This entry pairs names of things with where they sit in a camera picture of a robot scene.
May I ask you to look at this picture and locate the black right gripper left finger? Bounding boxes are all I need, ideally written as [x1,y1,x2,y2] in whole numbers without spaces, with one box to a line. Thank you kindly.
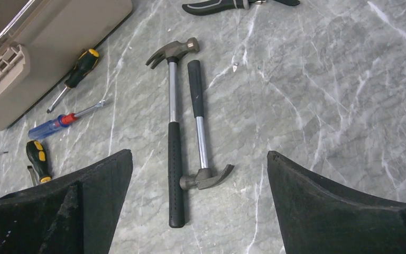
[0,149,133,253]

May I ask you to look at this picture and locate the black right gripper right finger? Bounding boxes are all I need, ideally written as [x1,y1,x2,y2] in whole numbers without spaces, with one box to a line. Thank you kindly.
[267,151,406,253]

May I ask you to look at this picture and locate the beige plastic toolbox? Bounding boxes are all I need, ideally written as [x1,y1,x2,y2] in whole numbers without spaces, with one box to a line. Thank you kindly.
[0,1,133,131]

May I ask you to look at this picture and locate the large black yellow screwdriver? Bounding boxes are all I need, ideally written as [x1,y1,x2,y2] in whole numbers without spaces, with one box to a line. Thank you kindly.
[27,166,38,187]
[26,140,52,184]

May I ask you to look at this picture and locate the long claw hammer black grip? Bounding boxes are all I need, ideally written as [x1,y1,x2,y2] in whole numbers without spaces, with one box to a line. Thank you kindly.
[146,37,200,229]

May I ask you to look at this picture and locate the short claw hammer black grip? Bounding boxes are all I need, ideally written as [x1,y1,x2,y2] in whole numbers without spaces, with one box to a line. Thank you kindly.
[180,60,234,191]

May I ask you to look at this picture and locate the black yellow screwdriver near latch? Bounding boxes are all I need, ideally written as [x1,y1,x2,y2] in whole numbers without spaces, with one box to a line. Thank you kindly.
[47,49,99,114]

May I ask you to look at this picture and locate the blue handled screwdriver red collar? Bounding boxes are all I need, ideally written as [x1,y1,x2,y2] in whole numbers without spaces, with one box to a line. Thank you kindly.
[28,100,106,140]

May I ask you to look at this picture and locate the black handled pliers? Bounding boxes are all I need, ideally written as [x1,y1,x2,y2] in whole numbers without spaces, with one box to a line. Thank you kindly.
[182,0,301,16]

